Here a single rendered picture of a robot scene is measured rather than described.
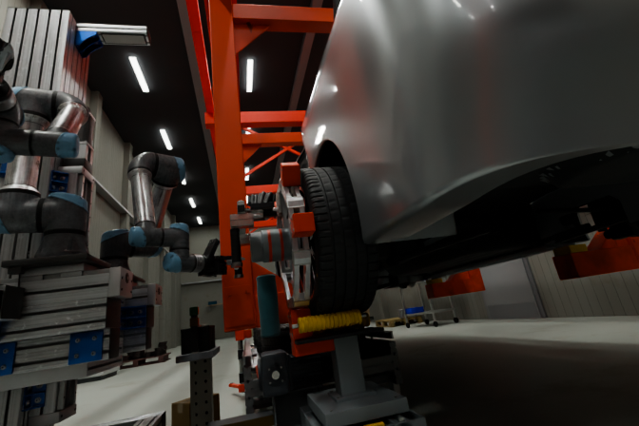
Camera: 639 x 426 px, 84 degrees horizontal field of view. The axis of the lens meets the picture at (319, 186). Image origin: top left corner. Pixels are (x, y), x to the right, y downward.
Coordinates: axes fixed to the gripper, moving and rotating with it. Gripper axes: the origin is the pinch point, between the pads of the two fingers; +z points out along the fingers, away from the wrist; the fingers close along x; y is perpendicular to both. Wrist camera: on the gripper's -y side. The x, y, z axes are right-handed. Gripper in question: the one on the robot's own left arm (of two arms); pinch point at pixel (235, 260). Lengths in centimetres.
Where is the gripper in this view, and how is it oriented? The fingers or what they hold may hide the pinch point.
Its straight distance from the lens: 173.1
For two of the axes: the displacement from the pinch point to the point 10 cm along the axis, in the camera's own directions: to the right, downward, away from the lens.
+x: 8.2, -3.0, -4.9
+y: 1.4, 9.3, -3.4
